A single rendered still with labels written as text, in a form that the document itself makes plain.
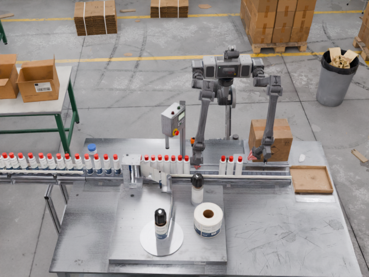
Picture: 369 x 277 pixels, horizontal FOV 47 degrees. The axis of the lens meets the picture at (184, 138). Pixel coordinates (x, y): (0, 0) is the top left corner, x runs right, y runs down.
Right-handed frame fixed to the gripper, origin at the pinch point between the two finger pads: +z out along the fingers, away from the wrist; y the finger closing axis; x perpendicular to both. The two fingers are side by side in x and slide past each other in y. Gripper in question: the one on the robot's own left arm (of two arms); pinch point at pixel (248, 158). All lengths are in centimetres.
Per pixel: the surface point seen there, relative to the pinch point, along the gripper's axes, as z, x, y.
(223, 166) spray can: 17.7, -10.5, 2.5
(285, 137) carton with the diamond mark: -24.0, 20.1, -18.7
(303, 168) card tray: -14, 52, -12
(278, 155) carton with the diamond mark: -7.1, 30.2, -18.0
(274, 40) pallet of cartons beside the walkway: 16, 119, -330
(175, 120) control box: 9, -66, -2
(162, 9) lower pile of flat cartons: 130, -11, -434
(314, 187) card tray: -17, 56, 9
